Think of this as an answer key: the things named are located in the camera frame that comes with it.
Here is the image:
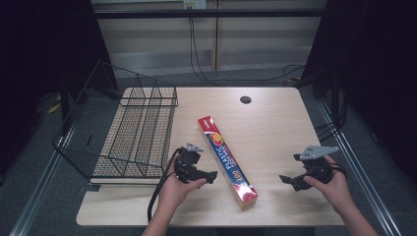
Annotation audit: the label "black horizontal frame bar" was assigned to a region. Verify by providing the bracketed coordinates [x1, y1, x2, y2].
[93, 8, 327, 20]

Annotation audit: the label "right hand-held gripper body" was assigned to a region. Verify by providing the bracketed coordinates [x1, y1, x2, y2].
[293, 145, 340, 185]

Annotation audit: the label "black floor cables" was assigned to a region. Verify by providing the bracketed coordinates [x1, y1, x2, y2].
[315, 96, 349, 144]

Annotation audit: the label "long red blue wrap box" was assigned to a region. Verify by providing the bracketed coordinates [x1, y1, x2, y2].
[197, 115, 260, 210]

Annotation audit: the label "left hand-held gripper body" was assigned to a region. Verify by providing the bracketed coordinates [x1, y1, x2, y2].
[173, 142, 211, 184]

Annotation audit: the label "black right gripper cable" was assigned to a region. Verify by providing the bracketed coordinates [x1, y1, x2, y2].
[328, 161, 348, 181]

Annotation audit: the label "aluminium floor rail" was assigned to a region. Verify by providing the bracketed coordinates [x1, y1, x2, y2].
[315, 100, 403, 236]
[9, 126, 76, 236]

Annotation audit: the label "black hanging wall cables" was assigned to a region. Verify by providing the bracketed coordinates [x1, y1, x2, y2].
[187, 16, 307, 84]

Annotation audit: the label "person's right hand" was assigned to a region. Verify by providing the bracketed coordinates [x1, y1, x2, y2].
[303, 154, 356, 216]

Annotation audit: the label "person's left hand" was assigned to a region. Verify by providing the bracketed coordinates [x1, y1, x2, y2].
[156, 153, 209, 211]

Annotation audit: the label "black wire basket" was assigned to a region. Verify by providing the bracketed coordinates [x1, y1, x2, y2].
[52, 60, 179, 185]

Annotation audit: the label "white wall socket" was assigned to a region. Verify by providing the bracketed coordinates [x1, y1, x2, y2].
[183, 0, 208, 11]

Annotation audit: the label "dark curtain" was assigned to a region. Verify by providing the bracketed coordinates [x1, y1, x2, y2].
[0, 0, 119, 175]
[299, 0, 417, 185]

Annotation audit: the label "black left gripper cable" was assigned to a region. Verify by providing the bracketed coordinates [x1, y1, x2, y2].
[147, 147, 185, 224]

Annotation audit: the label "yellow floor object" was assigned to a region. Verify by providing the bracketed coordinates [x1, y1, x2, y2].
[47, 101, 63, 115]

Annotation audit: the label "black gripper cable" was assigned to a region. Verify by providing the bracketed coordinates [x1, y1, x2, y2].
[147, 147, 185, 224]
[328, 161, 348, 181]

